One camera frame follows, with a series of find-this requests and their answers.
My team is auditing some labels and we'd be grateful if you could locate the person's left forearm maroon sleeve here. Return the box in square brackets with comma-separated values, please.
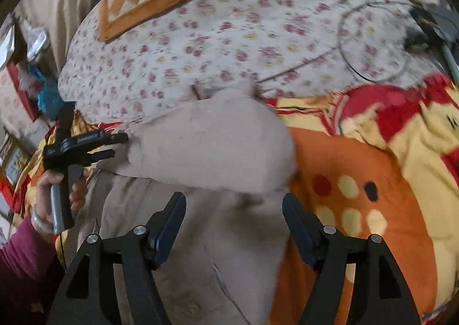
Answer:
[0, 217, 68, 325]

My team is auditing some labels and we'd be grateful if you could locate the floral bedsheet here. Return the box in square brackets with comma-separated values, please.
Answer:
[57, 0, 450, 124]

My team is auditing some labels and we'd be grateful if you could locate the person's left hand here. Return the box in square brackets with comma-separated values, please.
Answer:
[35, 169, 90, 229]

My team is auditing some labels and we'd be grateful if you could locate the red orange printed blanket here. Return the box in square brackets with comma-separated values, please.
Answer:
[12, 73, 459, 325]

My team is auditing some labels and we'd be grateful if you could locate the beige garment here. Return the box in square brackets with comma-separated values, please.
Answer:
[63, 77, 299, 325]

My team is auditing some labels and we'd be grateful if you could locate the thin dark cable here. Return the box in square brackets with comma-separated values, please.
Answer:
[257, 1, 433, 84]

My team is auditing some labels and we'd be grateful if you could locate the blue plastic bag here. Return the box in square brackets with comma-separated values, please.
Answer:
[30, 66, 62, 120]

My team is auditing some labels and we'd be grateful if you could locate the pale bangle bracelet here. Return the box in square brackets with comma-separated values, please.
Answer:
[30, 205, 58, 235]

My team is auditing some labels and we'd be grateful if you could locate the red box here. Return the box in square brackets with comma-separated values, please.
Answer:
[6, 61, 41, 122]

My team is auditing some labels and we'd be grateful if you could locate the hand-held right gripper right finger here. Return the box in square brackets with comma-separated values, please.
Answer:
[282, 193, 422, 325]

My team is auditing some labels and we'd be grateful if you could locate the wooden picture frame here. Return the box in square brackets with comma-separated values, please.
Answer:
[0, 137, 31, 187]

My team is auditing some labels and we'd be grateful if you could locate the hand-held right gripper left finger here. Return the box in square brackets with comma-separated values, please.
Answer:
[46, 192, 187, 325]

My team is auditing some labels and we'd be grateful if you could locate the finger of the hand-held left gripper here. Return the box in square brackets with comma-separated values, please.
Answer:
[101, 132, 129, 145]
[90, 149, 116, 165]

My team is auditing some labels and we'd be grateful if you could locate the grey metal pole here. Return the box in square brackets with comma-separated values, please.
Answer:
[442, 42, 459, 82]

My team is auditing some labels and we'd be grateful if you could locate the black clamp device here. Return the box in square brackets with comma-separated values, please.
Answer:
[402, 6, 459, 57]

